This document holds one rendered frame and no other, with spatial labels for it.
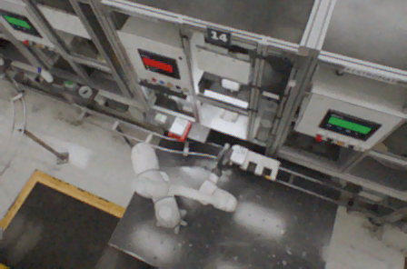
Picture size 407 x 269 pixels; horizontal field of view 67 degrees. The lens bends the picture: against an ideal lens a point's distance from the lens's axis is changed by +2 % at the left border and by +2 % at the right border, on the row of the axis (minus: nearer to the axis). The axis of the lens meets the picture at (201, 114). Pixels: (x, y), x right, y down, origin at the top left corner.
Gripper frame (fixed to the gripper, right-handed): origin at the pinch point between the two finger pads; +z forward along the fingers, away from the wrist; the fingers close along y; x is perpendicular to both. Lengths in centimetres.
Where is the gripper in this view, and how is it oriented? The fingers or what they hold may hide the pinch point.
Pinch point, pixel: (228, 149)
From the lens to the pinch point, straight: 221.6
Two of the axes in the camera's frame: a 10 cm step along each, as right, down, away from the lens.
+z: 4.8, -8.5, 1.9
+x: -7.3, -2.7, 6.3
